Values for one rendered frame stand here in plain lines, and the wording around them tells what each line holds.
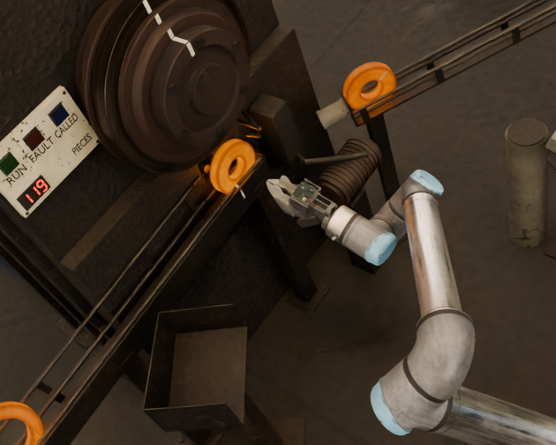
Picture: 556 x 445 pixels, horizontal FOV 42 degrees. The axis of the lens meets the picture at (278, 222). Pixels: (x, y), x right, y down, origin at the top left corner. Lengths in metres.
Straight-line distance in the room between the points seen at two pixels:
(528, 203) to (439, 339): 1.04
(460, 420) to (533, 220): 1.07
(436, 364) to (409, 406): 0.11
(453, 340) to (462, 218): 1.29
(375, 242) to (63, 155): 0.78
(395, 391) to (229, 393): 0.50
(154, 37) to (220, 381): 0.84
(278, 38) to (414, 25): 1.41
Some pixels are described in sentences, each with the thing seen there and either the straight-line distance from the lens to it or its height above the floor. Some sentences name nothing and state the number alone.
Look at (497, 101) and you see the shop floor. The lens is 3.07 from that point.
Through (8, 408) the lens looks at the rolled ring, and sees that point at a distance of 1.91.
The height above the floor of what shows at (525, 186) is 0.34.
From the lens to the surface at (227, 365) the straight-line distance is 1.85.
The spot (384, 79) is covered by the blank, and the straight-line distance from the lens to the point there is 2.16.
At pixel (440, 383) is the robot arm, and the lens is 1.44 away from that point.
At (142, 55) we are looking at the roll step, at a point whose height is 1.27.
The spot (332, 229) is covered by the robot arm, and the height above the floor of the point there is 0.72.
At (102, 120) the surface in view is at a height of 1.18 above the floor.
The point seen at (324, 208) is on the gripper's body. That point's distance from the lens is 1.85.
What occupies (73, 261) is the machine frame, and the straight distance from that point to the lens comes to 1.87.
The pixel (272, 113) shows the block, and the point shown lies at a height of 0.80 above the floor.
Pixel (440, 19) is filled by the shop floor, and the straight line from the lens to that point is 3.50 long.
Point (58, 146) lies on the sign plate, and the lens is 1.75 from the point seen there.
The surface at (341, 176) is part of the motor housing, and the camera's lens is 2.20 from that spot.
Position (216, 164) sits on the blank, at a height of 0.80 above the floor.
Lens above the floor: 2.16
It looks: 49 degrees down
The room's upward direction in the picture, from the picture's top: 25 degrees counter-clockwise
